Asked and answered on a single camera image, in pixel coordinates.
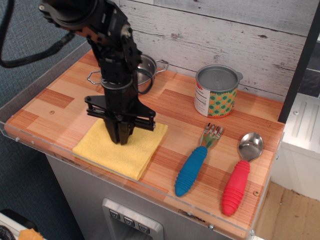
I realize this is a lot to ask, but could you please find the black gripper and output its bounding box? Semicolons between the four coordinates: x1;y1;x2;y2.
84;84;156;145

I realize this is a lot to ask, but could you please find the yellow towel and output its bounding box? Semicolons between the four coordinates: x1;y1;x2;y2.
72;119;168;181

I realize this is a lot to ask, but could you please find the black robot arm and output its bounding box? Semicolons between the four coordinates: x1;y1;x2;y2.
39;0;156;145

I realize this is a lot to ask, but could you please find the clear acrylic edge guard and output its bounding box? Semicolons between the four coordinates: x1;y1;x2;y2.
0;104;256;240

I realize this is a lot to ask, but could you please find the stainless steel pot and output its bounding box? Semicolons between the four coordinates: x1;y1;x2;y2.
87;53;169;99

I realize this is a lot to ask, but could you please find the grey toy kitchen cabinet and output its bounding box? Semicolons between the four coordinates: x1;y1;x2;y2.
47;155;255;240

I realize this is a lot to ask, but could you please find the silver dispenser button panel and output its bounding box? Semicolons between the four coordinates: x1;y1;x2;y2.
102;198;164;240

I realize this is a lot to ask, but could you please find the patterned tin can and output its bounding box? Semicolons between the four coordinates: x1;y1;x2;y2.
194;64;243;118

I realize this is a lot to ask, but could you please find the orange object bottom left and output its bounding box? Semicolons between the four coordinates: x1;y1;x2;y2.
18;228;45;240

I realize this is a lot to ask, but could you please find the white black device bottom left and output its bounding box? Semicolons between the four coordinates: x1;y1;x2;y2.
0;209;39;240

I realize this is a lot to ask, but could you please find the white appliance at right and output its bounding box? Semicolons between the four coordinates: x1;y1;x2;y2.
271;93;320;200

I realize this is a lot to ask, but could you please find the blue handled fork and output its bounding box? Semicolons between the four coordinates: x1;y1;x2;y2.
174;123;224;197

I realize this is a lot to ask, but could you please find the black braided cable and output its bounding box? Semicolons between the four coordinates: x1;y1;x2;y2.
0;0;76;69

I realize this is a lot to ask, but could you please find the red handled spoon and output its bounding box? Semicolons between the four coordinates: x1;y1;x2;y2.
221;132;264;216

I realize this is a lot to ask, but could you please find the dark vertical post right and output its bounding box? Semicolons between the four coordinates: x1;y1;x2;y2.
278;3;320;124

